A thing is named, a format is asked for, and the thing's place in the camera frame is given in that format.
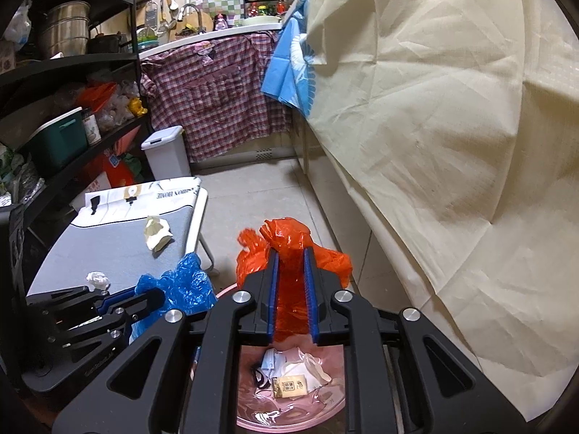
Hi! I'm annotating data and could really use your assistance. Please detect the blue plastic bag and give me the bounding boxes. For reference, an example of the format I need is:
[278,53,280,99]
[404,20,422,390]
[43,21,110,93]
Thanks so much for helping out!
[129,253,218,344]

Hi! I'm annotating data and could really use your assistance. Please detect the red plastic bag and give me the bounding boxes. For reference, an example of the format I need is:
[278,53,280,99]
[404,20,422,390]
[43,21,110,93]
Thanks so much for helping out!
[236,218,352,344]

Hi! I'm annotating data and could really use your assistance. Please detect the white printed cup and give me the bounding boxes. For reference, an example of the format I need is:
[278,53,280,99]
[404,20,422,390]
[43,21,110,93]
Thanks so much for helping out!
[82,107,102,146]

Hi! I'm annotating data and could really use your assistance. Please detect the cream cloth sheet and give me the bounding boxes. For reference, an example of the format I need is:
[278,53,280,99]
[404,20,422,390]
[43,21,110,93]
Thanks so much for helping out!
[289,0,579,423]

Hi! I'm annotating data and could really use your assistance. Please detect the hanging ladle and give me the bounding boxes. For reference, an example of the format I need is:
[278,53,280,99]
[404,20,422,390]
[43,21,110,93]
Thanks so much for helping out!
[158,0,182,32]

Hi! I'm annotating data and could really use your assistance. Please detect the grey folding table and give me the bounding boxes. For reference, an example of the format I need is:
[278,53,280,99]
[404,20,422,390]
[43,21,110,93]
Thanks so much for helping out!
[25,176,218,299]

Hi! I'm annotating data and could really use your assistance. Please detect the small cardboard box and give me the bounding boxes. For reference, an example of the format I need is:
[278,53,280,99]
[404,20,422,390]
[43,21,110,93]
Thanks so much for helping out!
[272,374,309,399]

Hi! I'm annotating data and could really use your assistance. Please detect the blue cloth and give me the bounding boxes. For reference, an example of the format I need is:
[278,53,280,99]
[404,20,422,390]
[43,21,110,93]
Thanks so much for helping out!
[261,0,326,120]

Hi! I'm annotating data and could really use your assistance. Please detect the orange printed bag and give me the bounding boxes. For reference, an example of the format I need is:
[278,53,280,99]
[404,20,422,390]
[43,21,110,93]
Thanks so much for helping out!
[86,142,145,191]

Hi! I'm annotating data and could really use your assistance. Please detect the white printed sheet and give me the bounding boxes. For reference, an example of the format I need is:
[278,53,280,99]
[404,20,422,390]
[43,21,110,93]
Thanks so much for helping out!
[72,176,202,227]

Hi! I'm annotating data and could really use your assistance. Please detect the red bag on shelf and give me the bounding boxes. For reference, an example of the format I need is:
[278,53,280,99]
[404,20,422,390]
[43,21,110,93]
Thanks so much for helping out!
[77,82,118,109]

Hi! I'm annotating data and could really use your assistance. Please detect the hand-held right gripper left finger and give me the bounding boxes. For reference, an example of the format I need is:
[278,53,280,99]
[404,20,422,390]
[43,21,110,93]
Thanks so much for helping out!
[52,248,279,434]

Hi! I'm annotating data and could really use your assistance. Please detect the plaid shirt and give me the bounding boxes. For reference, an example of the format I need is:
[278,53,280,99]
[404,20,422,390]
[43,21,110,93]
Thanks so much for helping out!
[140,31,295,162]

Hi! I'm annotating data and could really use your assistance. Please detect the green cooler box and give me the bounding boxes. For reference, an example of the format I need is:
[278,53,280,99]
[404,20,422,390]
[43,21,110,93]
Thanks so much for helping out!
[20,107,89,177]

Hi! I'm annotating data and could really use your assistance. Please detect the cream paper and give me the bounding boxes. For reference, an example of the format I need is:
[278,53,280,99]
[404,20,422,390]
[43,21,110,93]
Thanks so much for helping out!
[144,216,175,251]

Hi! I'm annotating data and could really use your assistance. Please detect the black shelf rack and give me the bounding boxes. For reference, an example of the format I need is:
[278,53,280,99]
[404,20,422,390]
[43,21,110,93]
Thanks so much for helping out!
[0,0,155,245]

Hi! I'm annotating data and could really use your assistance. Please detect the pink plastic bucket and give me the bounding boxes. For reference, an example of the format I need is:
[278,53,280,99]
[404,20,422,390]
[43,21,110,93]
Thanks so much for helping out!
[190,282,349,432]

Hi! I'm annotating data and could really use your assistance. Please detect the white lidded bin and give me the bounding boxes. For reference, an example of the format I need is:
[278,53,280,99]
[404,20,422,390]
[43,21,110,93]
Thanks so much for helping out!
[141,125,191,180]

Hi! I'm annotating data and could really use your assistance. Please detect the black pan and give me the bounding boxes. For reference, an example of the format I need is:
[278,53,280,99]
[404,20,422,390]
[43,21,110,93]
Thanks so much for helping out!
[86,33,123,54]

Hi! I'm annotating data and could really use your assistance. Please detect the green snack packets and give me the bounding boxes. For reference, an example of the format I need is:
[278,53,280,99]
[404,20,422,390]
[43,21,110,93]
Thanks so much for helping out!
[0,142,46,209]

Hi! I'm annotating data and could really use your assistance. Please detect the metal faucet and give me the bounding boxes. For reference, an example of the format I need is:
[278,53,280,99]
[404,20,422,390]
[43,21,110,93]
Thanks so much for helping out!
[178,4,204,32]

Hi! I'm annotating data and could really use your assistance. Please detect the white plastic bag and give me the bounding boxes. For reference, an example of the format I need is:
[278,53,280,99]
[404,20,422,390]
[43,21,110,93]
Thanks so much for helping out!
[4,0,34,50]

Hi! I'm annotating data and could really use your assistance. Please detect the black spice rack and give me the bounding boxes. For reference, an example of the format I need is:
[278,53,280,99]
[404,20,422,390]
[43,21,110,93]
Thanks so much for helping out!
[242,0,297,19]

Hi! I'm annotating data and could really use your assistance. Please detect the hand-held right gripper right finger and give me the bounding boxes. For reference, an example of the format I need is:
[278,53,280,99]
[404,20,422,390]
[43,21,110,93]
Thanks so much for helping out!
[304,248,530,434]

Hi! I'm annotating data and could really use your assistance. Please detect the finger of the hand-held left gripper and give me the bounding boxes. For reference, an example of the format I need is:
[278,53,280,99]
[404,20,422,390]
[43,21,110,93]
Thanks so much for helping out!
[59,289,166,363]
[27,286,110,326]

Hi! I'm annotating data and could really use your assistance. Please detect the steel pot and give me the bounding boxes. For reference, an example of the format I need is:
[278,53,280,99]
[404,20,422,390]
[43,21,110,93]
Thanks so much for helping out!
[38,1,91,57]

